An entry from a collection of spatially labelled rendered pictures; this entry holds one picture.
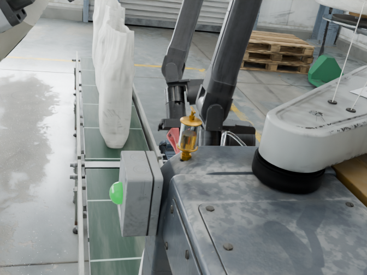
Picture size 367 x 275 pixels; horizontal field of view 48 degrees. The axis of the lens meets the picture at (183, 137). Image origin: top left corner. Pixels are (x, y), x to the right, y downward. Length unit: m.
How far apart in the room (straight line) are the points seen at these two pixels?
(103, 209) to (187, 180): 1.57
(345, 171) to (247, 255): 0.25
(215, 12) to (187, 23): 7.21
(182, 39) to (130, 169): 0.75
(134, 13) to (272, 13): 2.80
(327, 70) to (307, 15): 3.26
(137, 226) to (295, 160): 0.21
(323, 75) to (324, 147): 5.67
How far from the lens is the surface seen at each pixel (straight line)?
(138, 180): 0.50
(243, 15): 0.82
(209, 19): 8.44
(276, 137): 0.50
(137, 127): 2.90
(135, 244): 1.87
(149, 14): 8.16
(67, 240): 2.47
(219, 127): 0.85
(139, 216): 0.54
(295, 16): 9.20
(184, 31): 1.22
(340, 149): 0.55
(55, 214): 2.66
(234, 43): 0.83
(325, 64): 6.18
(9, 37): 0.98
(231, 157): 0.56
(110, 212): 2.04
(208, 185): 0.50
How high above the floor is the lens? 1.60
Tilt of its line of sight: 25 degrees down
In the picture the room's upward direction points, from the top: 8 degrees clockwise
